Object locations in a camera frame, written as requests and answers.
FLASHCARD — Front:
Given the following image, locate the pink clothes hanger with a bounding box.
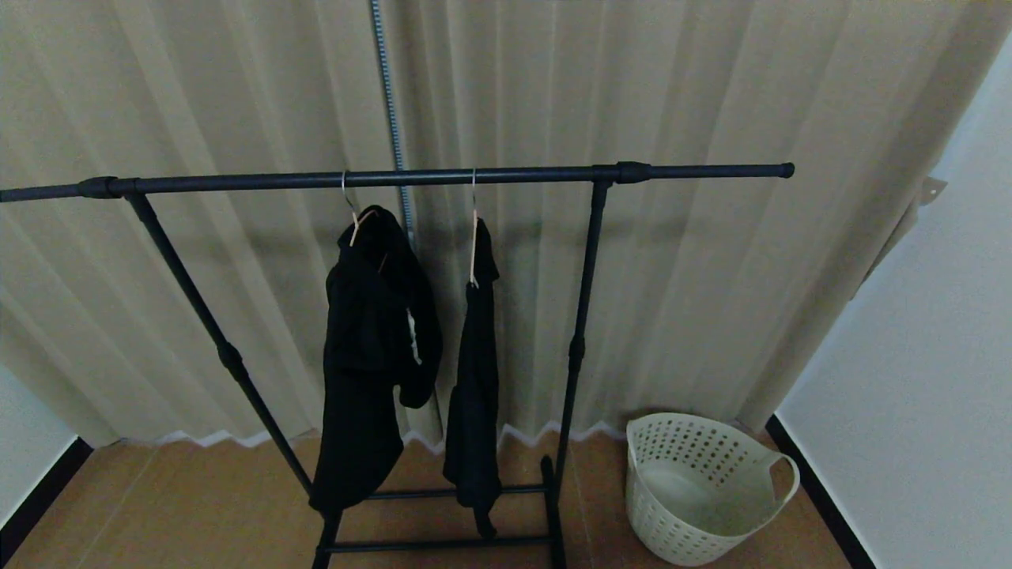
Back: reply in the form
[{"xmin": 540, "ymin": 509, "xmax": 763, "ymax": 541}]
[
  {"xmin": 341, "ymin": 171, "xmax": 390, "ymax": 273},
  {"xmin": 469, "ymin": 169, "xmax": 481, "ymax": 289}
]

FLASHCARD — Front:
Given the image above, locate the black garment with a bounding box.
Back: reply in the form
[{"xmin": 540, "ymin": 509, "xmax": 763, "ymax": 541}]
[
  {"xmin": 442, "ymin": 218, "xmax": 503, "ymax": 541},
  {"xmin": 308, "ymin": 205, "xmax": 444, "ymax": 514}
]

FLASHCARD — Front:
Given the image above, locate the white laundry basket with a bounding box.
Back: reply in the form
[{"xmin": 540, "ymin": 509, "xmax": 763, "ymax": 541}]
[{"xmin": 625, "ymin": 413, "xmax": 801, "ymax": 567}]

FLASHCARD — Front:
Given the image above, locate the black clothes rack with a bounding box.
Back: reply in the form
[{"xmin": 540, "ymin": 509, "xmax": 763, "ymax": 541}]
[{"xmin": 0, "ymin": 161, "xmax": 795, "ymax": 569}]

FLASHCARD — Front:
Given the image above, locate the beige curtain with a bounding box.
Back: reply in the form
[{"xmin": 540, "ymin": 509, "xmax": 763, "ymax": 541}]
[{"xmin": 0, "ymin": 0, "xmax": 1012, "ymax": 450}]

